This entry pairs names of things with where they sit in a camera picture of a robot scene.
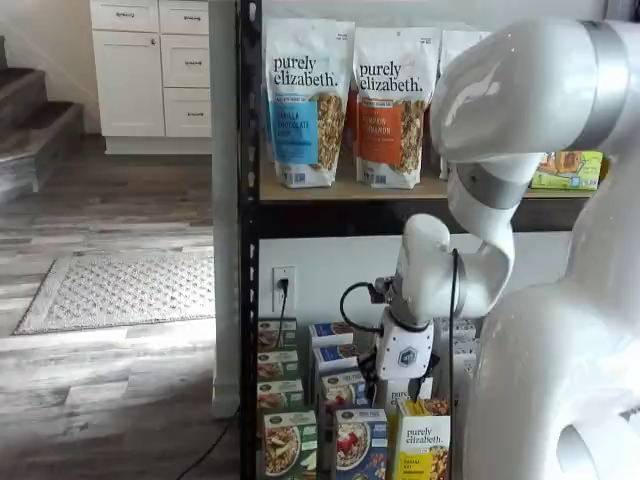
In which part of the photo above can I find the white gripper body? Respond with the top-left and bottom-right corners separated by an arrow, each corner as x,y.
374,310 -> 435,382

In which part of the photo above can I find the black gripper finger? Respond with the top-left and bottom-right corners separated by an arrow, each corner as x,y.
408,352 -> 442,402
356,349 -> 382,400

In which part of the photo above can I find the blue and white oatmeal box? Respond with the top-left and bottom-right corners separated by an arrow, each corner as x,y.
307,321 -> 357,351
334,408 -> 389,474
311,344 -> 361,376
319,370 -> 372,416

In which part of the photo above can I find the yellow label granola box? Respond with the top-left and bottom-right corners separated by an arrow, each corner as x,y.
387,377 -> 435,409
396,397 -> 452,480

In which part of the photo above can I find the white patterned top box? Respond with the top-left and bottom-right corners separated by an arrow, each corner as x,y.
435,316 -> 478,341
439,337 -> 479,361

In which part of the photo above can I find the green oatmeal box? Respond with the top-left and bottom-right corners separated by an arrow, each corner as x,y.
257,349 -> 300,384
262,409 -> 319,478
257,378 -> 305,414
257,316 -> 298,354

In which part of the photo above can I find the wooden shelf board with bags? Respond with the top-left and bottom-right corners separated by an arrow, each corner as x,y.
259,164 -> 596,202

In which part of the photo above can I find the green Bobo's oat bites box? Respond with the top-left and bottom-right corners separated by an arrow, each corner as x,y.
528,149 -> 605,192

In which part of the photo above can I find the black metal shelving rack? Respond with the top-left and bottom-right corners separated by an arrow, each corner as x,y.
237,0 -> 609,480

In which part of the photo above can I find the orange label granola bag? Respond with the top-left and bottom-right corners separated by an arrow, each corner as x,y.
353,26 -> 442,191

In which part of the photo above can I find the blue label granola bag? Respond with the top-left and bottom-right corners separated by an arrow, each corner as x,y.
264,18 -> 357,190

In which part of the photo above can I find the grey patterned rug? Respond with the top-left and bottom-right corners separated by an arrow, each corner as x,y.
12,251 -> 217,337

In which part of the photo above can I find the white granola pouch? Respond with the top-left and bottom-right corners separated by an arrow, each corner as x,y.
259,82 -> 275,164

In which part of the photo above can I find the red label granola bag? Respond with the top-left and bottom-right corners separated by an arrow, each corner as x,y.
438,29 -> 494,182

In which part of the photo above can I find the white drawer cabinet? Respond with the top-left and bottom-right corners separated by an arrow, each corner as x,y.
89,0 -> 214,156

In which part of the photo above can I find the dark wooden staircase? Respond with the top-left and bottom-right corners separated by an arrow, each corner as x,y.
0,34 -> 85,204

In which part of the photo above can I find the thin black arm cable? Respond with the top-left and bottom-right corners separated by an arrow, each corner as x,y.
447,248 -> 464,416

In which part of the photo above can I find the thick black gripper cable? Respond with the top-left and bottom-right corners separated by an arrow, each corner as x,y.
339,281 -> 386,335

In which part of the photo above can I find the white wall outlet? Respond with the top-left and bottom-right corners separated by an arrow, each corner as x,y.
271,265 -> 297,313

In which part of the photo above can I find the black plug with cord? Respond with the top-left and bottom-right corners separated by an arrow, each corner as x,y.
277,277 -> 292,322

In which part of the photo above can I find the thin black floor cord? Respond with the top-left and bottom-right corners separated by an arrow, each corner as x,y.
177,402 -> 242,477

